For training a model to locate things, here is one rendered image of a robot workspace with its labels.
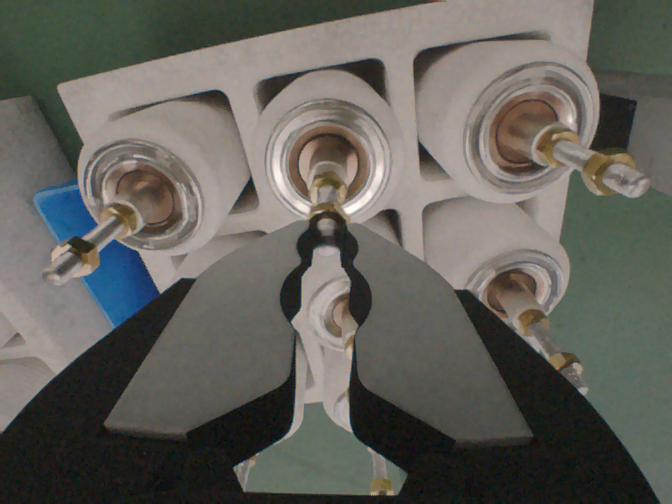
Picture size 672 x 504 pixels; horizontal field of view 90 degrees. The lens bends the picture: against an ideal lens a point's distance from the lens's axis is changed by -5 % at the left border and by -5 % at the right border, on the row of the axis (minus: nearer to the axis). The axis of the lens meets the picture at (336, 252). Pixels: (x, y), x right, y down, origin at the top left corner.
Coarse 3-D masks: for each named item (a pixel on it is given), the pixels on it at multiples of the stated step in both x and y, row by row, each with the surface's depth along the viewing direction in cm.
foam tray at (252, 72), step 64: (448, 0) 23; (512, 0) 23; (576, 0) 22; (192, 64) 24; (256, 64) 25; (320, 64) 25; (384, 64) 25; (256, 192) 35; (448, 192) 30; (320, 384) 42
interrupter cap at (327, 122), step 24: (288, 120) 19; (312, 120) 19; (336, 120) 19; (360, 120) 20; (288, 144) 20; (312, 144) 20; (336, 144) 20; (360, 144) 20; (384, 144) 20; (288, 168) 21; (360, 168) 21; (384, 168) 21; (288, 192) 22; (360, 192) 22
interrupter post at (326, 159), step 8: (320, 152) 20; (328, 152) 20; (336, 152) 20; (312, 160) 20; (320, 160) 18; (328, 160) 18; (336, 160) 19; (344, 160) 20; (312, 168) 18; (320, 168) 18; (328, 168) 18; (336, 168) 18; (344, 168) 19; (312, 176) 18; (344, 176) 18
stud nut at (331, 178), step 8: (320, 176) 17; (328, 176) 17; (336, 176) 17; (312, 184) 17; (320, 184) 17; (328, 184) 17; (336, 184) 17; (344, 184) 17; (312, 192) 17; (344, 192) 17; (312, 200) 17
